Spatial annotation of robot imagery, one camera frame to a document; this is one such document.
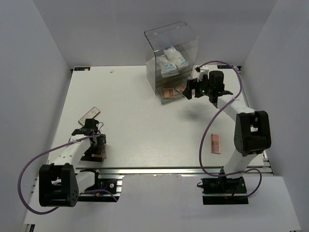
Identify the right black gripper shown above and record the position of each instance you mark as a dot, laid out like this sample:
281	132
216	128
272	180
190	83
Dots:
193	84

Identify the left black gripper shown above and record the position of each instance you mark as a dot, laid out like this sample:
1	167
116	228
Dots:
101	140

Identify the colourful eyeshadow palette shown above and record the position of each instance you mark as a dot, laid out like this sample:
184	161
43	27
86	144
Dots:
103	153

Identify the square blush compact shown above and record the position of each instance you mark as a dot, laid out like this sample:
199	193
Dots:
169	93

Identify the white wipes pack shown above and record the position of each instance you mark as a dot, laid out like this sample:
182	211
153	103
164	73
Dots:
176	57
167	67

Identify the clear acrylic drawer organizer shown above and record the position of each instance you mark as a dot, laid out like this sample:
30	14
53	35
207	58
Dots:
184	39

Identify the long pink blush palette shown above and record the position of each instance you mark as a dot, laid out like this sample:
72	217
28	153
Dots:
215	144

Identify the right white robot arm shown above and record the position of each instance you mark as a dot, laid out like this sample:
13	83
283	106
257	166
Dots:
252	130

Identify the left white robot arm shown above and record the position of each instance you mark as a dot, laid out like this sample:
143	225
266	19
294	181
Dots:
60	183

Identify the right blue table label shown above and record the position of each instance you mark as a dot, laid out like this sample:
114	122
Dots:
224	67

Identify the blue table label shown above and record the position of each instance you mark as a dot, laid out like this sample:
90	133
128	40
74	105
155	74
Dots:
224	67
81	69

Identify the left blue table label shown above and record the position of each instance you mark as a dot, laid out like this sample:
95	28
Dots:
81	69

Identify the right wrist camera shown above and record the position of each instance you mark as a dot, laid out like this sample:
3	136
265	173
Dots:
202	70

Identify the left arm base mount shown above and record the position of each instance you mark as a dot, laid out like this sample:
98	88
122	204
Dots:
103	187

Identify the aluminium table rail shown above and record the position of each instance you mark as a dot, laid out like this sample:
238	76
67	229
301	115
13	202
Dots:
124	171

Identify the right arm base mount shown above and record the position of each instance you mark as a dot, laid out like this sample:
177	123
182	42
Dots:
223	191

